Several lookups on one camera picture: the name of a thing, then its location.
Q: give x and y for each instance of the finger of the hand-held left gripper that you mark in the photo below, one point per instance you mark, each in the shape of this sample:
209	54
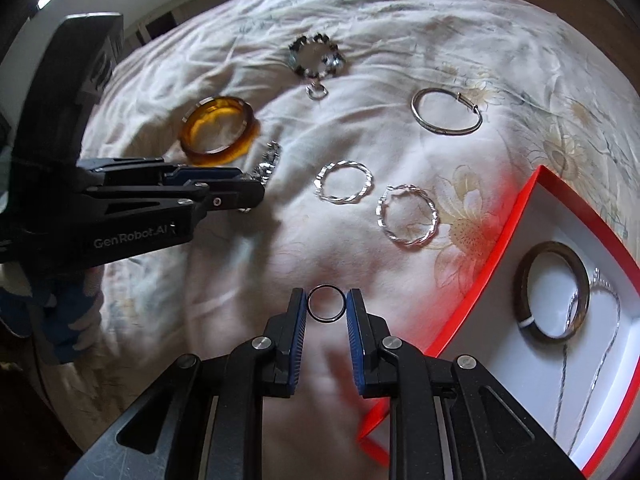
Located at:
200	174
235	199

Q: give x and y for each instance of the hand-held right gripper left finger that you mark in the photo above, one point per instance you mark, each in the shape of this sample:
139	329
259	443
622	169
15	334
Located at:
299	345

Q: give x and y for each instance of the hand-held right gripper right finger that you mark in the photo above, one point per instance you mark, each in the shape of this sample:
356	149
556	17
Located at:
356	345

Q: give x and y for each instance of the amber resin bangle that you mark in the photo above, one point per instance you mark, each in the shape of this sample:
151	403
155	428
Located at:
185	137

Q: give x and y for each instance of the twisted silver hoop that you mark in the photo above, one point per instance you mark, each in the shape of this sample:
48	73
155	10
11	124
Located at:
317	186
380	212

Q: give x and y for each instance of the red jewelry box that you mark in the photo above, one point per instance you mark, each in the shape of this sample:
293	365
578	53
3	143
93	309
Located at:
480	280

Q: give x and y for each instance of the person's left hand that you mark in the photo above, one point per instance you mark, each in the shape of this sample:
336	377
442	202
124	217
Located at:
60	305

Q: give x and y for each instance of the floral bedsheet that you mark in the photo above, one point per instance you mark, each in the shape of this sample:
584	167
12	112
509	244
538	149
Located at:
380	130

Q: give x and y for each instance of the dark brown bangle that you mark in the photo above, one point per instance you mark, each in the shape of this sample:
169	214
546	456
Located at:
522	270

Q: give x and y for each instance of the plain silver bangle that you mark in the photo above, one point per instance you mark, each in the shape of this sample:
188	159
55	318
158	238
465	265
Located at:
414	107

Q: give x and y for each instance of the low white wall cabinet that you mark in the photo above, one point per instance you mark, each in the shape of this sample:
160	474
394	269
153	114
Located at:
150	25

